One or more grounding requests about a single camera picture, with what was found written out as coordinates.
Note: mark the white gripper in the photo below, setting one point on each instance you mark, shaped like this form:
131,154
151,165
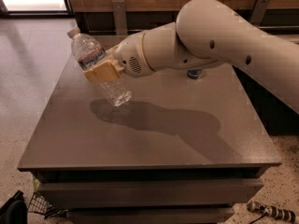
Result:
131,55

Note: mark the clear plastic water bottle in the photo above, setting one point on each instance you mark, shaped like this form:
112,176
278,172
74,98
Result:
88,52

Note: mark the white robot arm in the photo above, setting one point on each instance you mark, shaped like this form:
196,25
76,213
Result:
205,35

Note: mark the blue silver energy drink can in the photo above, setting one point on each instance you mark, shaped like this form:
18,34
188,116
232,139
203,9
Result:
195,73

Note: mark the grey drawer cabinet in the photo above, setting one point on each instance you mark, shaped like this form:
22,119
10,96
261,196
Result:
181,151

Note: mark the black bag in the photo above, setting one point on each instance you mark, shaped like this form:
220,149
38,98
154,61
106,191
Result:
14,210

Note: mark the black white striped tool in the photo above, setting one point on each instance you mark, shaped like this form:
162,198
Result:
271,211

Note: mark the left metal bracket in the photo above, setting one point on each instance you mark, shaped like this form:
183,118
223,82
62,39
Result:
119,13

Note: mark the metal bracket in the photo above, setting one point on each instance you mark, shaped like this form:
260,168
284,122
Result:
119,13
258,11

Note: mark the right metal bracket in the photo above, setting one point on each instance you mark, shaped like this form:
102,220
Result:
258,11

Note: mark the black wire basket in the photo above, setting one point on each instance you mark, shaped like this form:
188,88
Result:
39,205

